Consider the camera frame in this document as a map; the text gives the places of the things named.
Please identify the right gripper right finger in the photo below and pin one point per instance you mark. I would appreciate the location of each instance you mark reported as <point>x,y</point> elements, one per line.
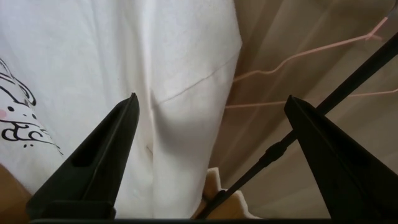
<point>348,174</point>

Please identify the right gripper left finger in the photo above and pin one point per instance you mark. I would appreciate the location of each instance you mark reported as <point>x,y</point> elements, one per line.
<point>93,174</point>

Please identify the white printed t-shirt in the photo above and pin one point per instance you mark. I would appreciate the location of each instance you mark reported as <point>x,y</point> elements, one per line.
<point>124,56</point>

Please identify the black clothes rack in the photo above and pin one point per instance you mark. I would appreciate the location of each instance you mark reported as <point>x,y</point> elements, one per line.
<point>273,152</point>

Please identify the pink clothes hanger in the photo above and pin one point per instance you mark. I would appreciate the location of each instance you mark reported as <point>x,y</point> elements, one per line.
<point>311,52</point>

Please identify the beige curtain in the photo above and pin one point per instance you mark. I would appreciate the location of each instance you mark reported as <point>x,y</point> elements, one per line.
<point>295,25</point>

